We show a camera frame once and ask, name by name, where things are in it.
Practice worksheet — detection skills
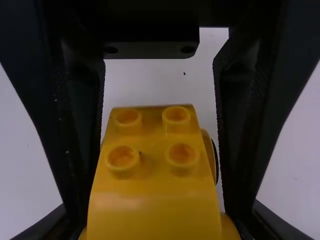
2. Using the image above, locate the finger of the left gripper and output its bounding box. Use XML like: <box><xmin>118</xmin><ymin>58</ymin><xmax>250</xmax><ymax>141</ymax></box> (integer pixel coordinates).
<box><xmin>212</xmin><ymin>0</ymin><xmax>320</xmax><ymax>214</ymax></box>
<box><xmin>0</xmin><ymin>0</ymin><xmax>106</xmax><ymax>201</ymax></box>

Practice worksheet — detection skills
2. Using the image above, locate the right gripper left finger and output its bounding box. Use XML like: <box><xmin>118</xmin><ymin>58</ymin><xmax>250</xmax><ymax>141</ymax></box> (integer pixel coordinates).
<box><xmin>9</xmin><ymin>199</ymin><xmax>89</xmax><ymax>240</ymax></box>

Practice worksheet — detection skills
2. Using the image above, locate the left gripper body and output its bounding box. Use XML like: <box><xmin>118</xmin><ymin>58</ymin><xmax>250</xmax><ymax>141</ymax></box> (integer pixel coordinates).
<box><xmin>44</xmin><ymin>0</ymin><xmax>286</xmax><ymax>60</ymax></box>

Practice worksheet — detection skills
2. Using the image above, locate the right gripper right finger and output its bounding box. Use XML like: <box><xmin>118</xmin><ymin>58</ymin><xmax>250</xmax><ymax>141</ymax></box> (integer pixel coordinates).
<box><xmin>226</xmin><ymin>199</ymin><xmax>312</xmax><ymax>240</ymax></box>

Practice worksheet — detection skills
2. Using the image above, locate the yellow toy car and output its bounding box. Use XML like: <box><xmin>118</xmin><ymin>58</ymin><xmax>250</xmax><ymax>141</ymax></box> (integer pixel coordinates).
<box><xmin>79</xmin><ymin>102</ymin><xmax>241</xmax><ymax>240</ymax></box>

